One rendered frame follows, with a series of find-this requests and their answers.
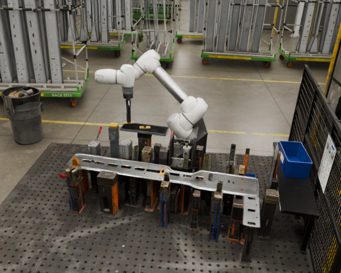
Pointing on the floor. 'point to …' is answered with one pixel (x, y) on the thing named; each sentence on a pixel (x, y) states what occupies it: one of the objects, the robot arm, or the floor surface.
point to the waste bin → (24, 112)
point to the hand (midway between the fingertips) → (128, 117)
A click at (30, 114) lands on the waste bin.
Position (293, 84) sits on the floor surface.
